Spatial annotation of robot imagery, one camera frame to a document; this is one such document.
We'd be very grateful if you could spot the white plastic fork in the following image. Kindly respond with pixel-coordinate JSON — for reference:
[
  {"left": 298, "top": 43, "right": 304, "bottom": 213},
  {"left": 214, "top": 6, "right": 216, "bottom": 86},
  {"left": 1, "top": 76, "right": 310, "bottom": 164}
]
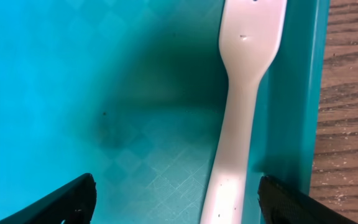
[{"left": 200, "top": 0, "right": 287, "bottom": 224}]

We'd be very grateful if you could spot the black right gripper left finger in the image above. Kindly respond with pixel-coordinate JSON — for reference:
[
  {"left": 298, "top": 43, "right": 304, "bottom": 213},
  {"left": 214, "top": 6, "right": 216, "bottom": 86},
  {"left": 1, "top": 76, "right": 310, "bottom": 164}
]
[{"left": 0, "top": 173, "right": 97, "bottom": 224}]

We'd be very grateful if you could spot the teal plastic tray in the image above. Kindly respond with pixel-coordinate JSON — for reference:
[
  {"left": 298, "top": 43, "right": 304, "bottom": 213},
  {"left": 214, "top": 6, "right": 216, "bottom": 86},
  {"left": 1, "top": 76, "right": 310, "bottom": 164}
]
[{"left": 0, "top": 0, "right": 331, "bottom": 224}]

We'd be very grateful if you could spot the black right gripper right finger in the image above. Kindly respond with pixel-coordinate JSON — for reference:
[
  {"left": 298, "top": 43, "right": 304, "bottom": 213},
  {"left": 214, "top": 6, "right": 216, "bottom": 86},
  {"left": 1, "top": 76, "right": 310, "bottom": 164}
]
[{"left": 258, "top": 175, "right": 357, "bottom": 224}]

